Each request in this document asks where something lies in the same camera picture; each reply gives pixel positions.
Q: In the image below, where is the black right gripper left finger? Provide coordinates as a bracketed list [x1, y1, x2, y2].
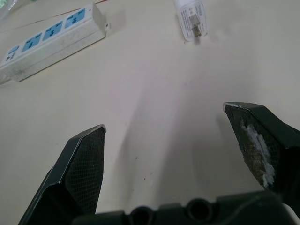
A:
[18, 124, 106, 225]

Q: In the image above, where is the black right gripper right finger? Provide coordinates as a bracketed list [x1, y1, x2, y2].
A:
[222, 102, 300, 204]

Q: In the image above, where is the white plug adapter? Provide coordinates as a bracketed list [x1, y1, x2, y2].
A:
[173, 0, 210, 45]

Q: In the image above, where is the white power strip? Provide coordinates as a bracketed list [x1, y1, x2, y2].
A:
[0, 2, 111, 83]

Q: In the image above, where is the clear plastic bag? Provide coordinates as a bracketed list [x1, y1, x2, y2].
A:
[0, 0, 39, 26]

